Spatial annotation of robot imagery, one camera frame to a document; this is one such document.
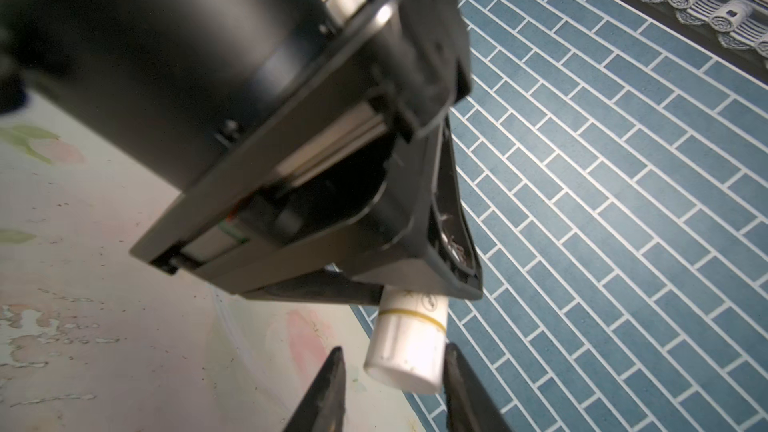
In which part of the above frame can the decorative roof tile trim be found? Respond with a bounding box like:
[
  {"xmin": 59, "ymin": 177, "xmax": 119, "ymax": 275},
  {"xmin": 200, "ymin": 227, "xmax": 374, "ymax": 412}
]
[{"xmin": 539, "ymin": 0, "xmax": 768, "ymax": 82}]

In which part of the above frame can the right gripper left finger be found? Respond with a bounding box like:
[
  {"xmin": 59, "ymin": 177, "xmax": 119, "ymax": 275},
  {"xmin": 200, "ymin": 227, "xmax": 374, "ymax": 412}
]
[{"xmin": 283, "ymin": 346, "xmax": 346, "ymax": 432}]

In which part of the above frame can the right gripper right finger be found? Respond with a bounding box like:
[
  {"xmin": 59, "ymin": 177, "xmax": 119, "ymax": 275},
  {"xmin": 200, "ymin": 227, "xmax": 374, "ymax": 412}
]
[{"xmin": 443, "ymin": 343, "xmax": 513, "ymax": 432}]

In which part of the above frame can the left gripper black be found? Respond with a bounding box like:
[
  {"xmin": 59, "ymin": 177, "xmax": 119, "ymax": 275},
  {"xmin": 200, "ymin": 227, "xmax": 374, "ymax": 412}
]
[{"xmin": 131, "ymin": 0, "xmax": 483, "ymax": 306}]

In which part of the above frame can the white glue stick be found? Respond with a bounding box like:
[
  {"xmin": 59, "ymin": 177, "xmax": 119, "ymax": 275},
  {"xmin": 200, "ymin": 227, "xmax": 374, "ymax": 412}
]
[{"xmin": 363, "ymin": 287, "xmax": 449, "ymax": 395}]

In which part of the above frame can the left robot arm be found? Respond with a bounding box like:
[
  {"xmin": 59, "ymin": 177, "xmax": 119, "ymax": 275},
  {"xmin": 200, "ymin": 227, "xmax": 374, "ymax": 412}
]
[{"xmin": 1, "ymin": 0, "xmax": 483, "ymax": 305}]

